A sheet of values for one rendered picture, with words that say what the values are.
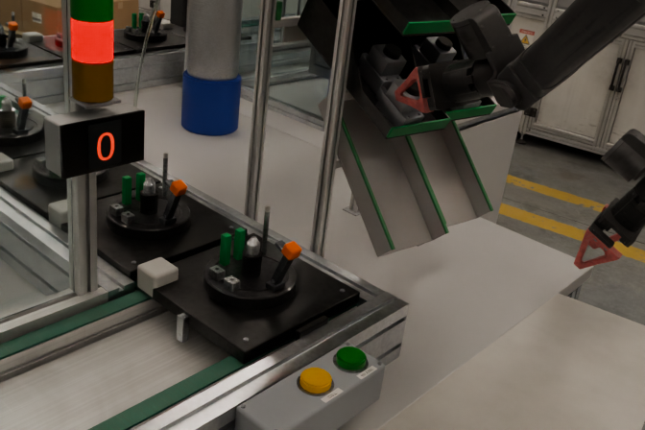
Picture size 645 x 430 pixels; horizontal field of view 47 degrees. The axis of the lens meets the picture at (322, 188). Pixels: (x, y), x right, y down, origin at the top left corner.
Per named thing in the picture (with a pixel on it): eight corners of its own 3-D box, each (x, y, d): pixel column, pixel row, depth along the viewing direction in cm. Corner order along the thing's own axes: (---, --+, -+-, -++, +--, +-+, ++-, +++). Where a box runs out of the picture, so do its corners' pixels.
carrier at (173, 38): (197, 48, 246) (199, 11, 241) (136, 56, 229) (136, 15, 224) (153, 32, 260) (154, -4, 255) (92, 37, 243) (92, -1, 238)
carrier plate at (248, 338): (358, 302, 114) (360, 291, 114) (244, 365, 97) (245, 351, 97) (252, 242, 128) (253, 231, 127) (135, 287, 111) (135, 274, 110)
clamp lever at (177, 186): (176, 219, 123) (188, 186, 118) (166, 222, 122) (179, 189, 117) (163, 204, 124) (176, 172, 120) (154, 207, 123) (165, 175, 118)
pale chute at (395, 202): (433, 240, 129) (449, 232, 125) (376, 257, 121) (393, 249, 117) (373, 97, 134) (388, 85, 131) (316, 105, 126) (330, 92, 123)
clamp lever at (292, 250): (284, 284, 108) (303, 249, 104) (274, 288, 107) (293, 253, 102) (269, 267, 110) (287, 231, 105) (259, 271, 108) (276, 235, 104)
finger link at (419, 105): (381, 75, 112) (427, 63, 105) (413, 70, 117) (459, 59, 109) (389, 119, 113) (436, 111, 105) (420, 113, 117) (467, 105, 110)
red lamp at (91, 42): (121, 60, 92) (121, 21, 90) (85, 65, 89) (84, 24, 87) (99, 51, 95) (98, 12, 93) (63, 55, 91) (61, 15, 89)
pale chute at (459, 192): (477, 218, 139) (493, 209, 136) (428, 232, 131) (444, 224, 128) (420, 86, 145) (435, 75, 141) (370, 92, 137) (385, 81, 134)
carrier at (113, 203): (247, 239, 129) (251, 173, 124) (130, 283, 112) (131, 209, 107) (162, 190, 143) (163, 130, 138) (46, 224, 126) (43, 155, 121)
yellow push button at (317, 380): (336, 390, 95) (338, 377, 94) (315, 403, 92) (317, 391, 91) (313, 374, 97) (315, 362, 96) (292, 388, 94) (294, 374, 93)
